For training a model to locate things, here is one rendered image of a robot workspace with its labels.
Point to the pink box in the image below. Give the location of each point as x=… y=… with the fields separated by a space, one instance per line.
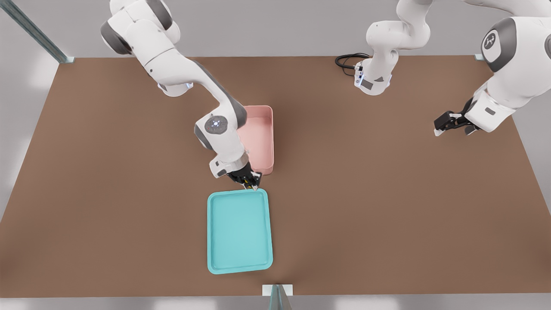
x=260 y=137

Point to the pale blue-green tray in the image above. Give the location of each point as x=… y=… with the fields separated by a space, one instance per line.
x=239 y=231

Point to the silver frame post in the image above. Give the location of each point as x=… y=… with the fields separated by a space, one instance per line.
x=277 y=297
x=34 y=32
x=479 y=57

